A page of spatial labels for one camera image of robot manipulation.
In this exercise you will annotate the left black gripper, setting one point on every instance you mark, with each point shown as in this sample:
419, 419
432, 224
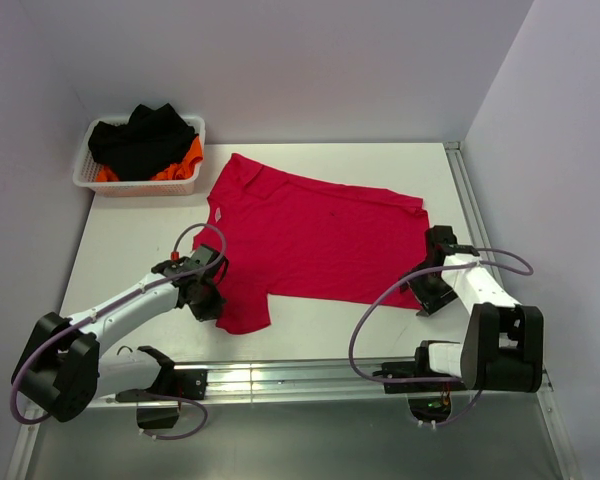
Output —
213, 308

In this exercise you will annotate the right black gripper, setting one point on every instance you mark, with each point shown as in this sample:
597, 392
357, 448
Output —
431, 302

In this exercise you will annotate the red t shirt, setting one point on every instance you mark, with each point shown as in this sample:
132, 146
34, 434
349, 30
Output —
288, 235

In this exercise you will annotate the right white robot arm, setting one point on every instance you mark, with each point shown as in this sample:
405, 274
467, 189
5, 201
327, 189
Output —
503, 345

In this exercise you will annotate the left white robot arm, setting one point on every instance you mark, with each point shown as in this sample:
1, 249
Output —
62, 368

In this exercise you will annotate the orange t shirt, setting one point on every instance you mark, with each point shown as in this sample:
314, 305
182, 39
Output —
170, 161

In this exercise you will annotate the black t shirt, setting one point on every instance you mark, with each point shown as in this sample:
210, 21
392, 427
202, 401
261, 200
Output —
144, 125

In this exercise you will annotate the white plastic basket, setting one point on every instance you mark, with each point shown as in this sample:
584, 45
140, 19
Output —
86, 171

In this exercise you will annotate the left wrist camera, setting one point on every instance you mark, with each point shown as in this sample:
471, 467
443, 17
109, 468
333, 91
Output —
204, 259

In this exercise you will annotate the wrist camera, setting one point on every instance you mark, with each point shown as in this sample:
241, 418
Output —
204, 259
441, 242

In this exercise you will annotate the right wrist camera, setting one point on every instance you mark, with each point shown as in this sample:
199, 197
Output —
441, 242

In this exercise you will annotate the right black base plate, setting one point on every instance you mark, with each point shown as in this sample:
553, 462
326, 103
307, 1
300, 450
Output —
410, 369

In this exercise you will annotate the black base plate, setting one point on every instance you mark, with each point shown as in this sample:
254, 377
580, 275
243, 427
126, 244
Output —
410, 369
187, 384

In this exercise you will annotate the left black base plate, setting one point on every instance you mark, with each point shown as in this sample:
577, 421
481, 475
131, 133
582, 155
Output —
187, 384

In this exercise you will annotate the front aluminium rail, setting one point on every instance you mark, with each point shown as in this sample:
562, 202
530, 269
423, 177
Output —
282, 382

